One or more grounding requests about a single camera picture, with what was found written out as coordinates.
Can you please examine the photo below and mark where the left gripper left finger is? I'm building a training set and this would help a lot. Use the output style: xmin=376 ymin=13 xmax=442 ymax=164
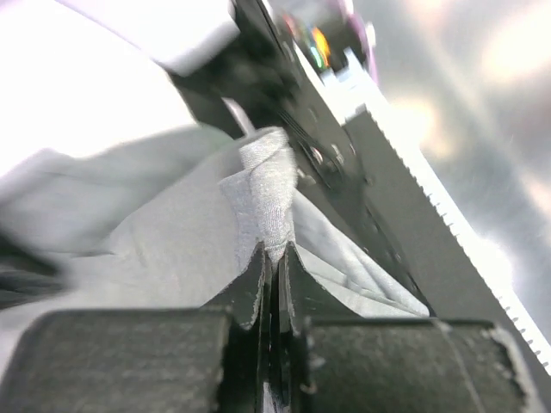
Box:
xmin=200 ymin=243 xmax=273 ymax=412

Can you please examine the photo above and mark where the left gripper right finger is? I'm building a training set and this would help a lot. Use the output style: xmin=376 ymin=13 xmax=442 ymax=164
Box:
xmin=275 ymin=243 xmax=349 ymax=412

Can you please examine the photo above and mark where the grey long sleeve shirt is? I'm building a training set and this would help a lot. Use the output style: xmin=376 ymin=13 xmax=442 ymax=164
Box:
xmin=0 ymin=124 xmax=431 ymax=371

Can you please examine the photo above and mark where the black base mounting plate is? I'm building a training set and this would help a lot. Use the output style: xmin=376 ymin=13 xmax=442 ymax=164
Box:
xmin=172 ymin=1 xmax=510 ymax=323

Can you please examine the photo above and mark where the white slotted cable duct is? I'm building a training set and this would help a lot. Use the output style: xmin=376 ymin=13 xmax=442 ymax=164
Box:
xmin=294 ymin=46 xmax=550 ymax=373

